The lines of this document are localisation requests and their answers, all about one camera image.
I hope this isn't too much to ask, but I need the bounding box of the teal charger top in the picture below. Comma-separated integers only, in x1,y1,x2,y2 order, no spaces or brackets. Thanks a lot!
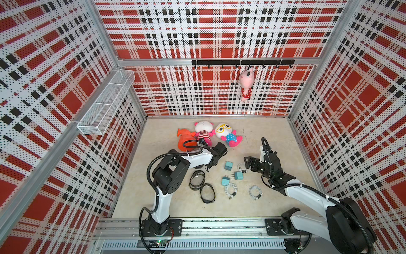
224,161,233,171

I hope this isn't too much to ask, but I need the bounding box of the teal charger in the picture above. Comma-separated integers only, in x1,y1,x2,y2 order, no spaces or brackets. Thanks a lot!
224,161,233,171
221,177,229,186
234,171,244,181

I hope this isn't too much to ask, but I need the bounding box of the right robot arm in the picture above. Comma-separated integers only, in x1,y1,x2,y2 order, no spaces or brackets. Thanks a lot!
244,138,377,254

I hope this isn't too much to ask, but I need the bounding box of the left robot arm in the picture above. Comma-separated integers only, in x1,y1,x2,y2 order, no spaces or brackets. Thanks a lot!
139,140,227,237

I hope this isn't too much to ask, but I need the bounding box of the teal charger right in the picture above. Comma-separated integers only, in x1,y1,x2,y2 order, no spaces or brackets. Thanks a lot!
234,171,244,181

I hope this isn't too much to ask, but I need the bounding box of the pink striped plush doll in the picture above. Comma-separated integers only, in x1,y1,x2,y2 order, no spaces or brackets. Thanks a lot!
195,121,214,146

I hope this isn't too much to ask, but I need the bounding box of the teal charger bottom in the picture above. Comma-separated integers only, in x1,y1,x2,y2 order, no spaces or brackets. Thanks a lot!
221,177,229,186

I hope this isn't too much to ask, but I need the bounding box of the orange plush toy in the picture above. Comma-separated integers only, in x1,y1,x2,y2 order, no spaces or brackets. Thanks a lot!
177,129,197,152

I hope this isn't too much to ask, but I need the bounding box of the pink hanging plush toy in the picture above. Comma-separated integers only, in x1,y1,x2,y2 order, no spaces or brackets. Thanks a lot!
239,67,255,102

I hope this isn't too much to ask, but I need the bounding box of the white coiled cable right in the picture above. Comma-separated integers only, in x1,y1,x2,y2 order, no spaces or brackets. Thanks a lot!
248,185,264,201

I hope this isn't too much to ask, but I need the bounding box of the white coiled cable middle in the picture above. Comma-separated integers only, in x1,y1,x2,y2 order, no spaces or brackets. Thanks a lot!
224,182,239,200

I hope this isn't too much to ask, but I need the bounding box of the black coiled cable middle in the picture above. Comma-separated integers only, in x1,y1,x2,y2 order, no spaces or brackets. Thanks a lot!
189,170,207,191

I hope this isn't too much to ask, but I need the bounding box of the black coiled cable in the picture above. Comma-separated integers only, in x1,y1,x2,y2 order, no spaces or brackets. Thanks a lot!
199,182,216,204
189,170,207,191

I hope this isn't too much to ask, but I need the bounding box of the black coiled cable bottom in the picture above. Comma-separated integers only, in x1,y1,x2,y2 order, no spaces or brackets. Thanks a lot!
199,182,216,204

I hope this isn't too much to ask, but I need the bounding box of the black hook rail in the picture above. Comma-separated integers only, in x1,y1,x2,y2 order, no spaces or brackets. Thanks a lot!
191,59,295,67

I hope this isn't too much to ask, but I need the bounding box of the white wire mesh basket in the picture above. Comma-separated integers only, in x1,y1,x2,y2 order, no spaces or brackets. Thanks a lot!
77,69,135,135

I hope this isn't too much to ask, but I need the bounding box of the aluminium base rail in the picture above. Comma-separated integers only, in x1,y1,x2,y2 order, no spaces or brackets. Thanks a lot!
89,217,319,254

